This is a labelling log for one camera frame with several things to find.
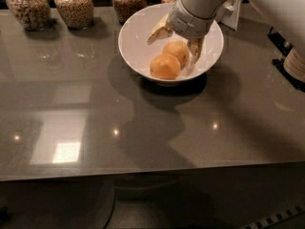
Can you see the white ceramic bowl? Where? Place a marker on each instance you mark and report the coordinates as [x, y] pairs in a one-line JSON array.
[[132, 43]]

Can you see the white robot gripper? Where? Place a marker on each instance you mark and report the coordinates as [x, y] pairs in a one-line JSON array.
[[188, 24]]

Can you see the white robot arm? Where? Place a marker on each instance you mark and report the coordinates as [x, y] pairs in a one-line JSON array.
[[284, 15]]

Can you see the white angled stand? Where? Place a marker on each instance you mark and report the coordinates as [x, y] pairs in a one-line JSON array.
[[228, 14]]

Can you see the leftmost glass jar of cereal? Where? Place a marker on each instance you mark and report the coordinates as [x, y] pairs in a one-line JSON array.
[[33, 15]]

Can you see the striped floor strip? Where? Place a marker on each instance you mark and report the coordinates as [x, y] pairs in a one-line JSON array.
[[271, 221]]

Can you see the rear orange fruit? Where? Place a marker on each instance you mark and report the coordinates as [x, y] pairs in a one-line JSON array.
[[178, 49]]

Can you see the front orange fruit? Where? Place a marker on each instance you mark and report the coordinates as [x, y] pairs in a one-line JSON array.
[[165, 66]]

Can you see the orange fruit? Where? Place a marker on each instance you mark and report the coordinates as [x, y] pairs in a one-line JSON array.
[[165, 66], [178, 49]]

